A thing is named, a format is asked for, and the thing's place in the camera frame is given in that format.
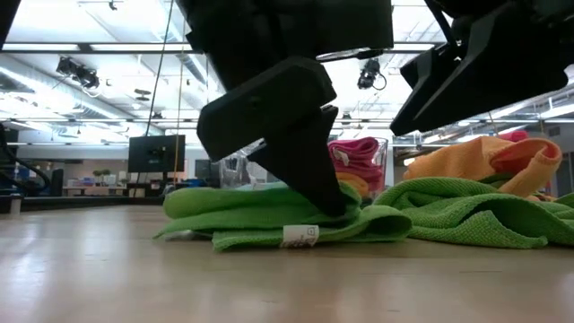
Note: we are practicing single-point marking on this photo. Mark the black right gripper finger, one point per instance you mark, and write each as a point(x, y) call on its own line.
point(493, 76)
point(426, 67)

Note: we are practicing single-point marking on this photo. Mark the black ceiling fixture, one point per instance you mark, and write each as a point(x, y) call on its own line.
point(80, 74)

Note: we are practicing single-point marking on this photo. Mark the orange microfiber towel with label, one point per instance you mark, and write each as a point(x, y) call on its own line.
point(356, 181)

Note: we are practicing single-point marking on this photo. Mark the low background workbench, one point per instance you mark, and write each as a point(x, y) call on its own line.
point(96, 189)

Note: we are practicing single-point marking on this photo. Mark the red rounded background object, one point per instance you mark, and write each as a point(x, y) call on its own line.
point(515, 134)

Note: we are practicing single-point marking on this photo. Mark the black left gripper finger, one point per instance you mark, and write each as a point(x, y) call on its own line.
point(269, 107)
point(309, 166)

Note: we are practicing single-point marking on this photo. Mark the black monitor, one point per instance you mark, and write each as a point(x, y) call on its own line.
point(157, 152)

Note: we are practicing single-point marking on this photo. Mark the dark background equipment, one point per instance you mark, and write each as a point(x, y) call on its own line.
point(27, 184)

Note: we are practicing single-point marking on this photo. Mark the large green microfiber towel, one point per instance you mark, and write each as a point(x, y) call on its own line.
point(471, 211)

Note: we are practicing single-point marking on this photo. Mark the small green microfiber towel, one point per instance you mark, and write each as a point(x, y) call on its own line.
point(246, 211)

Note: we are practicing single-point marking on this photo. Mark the black overhead rig beam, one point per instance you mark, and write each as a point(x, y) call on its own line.
point(112, 47)

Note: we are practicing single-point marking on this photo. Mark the clear plastic bin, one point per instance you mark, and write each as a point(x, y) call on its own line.
point(233, 170)

